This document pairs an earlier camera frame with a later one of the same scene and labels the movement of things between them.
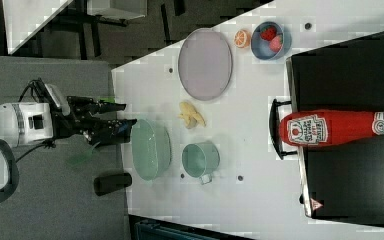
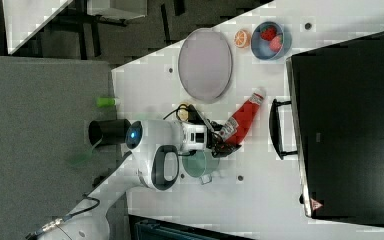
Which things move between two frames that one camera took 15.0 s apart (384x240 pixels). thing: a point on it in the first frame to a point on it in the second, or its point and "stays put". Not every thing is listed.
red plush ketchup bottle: (311, 127) to (238, 125)
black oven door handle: (275, 130) stays put
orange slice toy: (242, 38) stays put
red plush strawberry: (267, 33) stays put
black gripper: (79, 120) to (215, 142)
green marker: (108, 99) stays put
